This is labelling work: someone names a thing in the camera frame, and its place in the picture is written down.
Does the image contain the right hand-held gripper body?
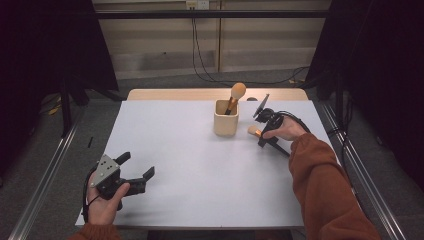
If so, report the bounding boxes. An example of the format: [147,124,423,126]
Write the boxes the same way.
[252,93,285,135]

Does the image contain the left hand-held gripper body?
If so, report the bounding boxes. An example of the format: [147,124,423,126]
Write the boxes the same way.
[88,153,148,202]

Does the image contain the small makeup brush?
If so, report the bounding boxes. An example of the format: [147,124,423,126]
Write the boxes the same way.
[247,124,291,158]

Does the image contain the large makeup brush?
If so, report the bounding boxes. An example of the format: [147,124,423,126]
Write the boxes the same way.
[224,82,248,116]

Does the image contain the beige square brush holder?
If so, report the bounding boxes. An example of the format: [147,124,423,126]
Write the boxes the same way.
[213,99,240,138]

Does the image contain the person's right hand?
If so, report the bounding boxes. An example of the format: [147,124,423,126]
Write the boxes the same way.
[262,115,308,142]

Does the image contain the person's left hand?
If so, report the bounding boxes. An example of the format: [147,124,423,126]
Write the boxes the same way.
[86,182,131,226]

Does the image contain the white table cover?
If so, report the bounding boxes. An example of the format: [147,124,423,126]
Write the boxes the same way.
[75,99,341,231]

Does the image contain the black metal stand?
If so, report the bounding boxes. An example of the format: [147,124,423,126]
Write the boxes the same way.
[59,77,74,138]

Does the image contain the wooden table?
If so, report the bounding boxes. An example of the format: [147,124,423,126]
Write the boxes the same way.
[126,87,309,102]

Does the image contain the black curtain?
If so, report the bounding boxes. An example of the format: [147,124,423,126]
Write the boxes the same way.
[304,0,424,193]
[0,0,120,179]

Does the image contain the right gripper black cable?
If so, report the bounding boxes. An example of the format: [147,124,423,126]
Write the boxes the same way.
[275,110,312,134]

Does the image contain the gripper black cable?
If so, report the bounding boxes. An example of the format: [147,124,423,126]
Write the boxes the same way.
[275,110,312,134]
[81,162,102,224]

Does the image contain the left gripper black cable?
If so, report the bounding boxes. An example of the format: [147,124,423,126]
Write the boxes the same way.
[81,162,102,224]

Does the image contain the aluminium rail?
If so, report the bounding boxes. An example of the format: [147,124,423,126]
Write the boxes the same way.
[7,109,85,240]
[320,101,407,240]

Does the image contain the black wall cable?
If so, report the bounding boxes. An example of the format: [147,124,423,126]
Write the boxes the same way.
[191,16,311,86]

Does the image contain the black horizontal frame bar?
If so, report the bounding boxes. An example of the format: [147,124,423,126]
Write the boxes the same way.
[94,9,332,20]

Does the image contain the white wall socket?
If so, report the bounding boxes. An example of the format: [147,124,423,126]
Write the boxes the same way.
[185,0,211,11]

